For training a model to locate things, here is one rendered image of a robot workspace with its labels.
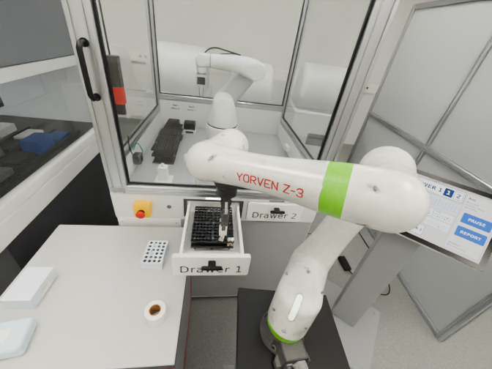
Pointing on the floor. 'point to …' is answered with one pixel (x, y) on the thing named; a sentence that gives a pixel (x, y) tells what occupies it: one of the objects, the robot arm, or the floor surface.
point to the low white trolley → (105, 302)
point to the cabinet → (292, 240)
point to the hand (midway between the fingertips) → (222, 227)
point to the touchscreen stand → (366, 296)
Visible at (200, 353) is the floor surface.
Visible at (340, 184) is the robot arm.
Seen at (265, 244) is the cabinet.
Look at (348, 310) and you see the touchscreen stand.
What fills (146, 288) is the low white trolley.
